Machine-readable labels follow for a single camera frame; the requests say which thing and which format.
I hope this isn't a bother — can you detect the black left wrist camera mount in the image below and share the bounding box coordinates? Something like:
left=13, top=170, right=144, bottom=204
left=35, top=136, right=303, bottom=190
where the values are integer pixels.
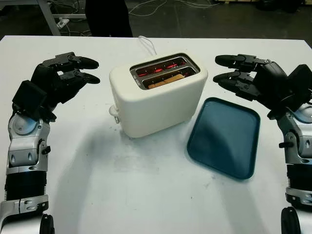
left=12, top=80, right=47, bottom=120

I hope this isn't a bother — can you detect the person in white sweater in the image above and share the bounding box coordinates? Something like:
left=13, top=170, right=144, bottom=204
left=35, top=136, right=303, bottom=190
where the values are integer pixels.
left=85, top=0, right=134, bottom=38

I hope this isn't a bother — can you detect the white two-slot toaster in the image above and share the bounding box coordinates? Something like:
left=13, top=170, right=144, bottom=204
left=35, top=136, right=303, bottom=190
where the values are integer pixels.
left=109, top=52, right=209, bottom=139

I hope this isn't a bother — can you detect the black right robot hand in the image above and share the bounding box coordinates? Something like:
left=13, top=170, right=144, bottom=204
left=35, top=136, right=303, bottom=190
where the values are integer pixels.
left=213, top=54, right=297, bottom=120

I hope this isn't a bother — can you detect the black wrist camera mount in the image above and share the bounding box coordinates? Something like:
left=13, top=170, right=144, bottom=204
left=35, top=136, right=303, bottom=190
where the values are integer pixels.
left=284, top=64, right=312, bottom=110
left=12, top=80, right=47, bottom=120

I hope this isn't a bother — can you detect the toast slice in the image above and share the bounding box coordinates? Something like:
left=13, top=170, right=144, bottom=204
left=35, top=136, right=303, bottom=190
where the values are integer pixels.
left=146, top=74, right=185, bottom=90

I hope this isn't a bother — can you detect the white frame desk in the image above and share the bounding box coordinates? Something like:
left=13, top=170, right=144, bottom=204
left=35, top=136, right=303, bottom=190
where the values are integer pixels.
left=36, top=0, right=87, bottom=37

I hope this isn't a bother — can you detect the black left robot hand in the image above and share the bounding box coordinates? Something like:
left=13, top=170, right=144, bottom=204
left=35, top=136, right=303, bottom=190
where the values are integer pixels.
left=30, top=51, right=101, bottom=122

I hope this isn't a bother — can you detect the teal plastic tray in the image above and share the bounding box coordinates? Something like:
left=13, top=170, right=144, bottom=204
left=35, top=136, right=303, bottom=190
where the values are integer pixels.
left=187, top=97, right=261, bottom=180

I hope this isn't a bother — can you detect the white toaster power cable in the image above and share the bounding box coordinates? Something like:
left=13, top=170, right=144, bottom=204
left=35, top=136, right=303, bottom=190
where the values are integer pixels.
left=137, top=36, right=156, bottom=56

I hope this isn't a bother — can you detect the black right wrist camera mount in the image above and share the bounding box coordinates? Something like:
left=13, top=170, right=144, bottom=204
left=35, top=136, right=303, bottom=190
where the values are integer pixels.
left=284, top=64, right=312, bottom=110

